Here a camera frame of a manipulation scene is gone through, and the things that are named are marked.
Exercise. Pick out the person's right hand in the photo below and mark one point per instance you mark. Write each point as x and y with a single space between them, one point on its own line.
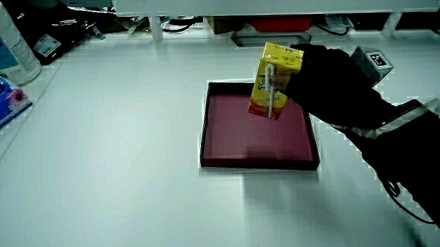
332 86

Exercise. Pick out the yellow ice redtea carton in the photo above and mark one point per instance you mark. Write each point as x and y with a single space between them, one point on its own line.
273 77

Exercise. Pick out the person's right forearm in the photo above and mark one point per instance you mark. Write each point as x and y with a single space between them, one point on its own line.
419 157

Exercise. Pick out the red box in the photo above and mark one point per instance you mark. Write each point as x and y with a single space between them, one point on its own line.
280 23

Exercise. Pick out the dark red square tray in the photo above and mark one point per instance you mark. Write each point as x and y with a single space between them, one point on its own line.
253 137

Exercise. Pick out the white shelf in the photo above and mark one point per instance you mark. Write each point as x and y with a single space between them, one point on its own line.
274 0

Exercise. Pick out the brown cardboard box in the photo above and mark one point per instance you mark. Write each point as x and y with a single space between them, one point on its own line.
222 24

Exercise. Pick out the black device with white label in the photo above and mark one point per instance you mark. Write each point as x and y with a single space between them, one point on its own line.
48 30

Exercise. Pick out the white wipes canister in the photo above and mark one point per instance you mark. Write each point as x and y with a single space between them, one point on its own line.
4 46

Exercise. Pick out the blue floral tissue pack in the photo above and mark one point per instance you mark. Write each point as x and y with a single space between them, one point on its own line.
1 102

